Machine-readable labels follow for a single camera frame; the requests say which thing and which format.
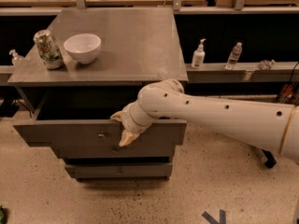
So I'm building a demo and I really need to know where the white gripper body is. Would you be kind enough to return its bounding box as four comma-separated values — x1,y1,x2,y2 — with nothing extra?
121,101,158,134

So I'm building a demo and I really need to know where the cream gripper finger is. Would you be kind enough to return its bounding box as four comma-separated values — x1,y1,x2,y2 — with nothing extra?
110,111,122,122
119,130,139,147

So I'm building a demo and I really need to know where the grey top drawer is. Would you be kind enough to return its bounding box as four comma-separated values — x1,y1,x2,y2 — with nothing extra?
14,89,186,159

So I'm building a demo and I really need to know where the grey drawer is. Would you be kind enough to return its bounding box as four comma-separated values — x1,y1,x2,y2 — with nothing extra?
64,162,172,179
14,89,186,159

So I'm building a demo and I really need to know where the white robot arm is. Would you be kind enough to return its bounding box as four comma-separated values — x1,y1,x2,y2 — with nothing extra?
111,79,299,162

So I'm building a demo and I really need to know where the grey bottom drawer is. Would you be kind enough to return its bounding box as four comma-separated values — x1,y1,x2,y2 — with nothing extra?
64,162,172,179

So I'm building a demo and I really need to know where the white ceramic bowl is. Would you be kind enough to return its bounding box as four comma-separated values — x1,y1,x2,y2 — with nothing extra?
64,34,102,63

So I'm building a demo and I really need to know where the white lotion pump bottle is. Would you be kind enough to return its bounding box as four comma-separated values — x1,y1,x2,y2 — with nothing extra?
192,38,206,69

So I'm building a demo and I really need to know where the green and white soda can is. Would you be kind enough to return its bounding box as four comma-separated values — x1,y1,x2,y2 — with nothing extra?
33,30,64,69

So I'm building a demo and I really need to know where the clear plastic water bottle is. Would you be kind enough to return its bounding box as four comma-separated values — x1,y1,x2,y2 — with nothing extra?
225,42,242,70

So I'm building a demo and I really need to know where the clear sanitizer pump bottle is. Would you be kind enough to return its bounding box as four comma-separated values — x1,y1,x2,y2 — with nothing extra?
9,49,24,67

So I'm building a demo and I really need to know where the crumpled clear wrapper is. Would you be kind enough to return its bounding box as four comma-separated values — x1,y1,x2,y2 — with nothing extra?
260,60,276,70

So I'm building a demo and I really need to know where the black stand base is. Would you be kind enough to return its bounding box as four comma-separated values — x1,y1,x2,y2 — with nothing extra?
263,150,277,169

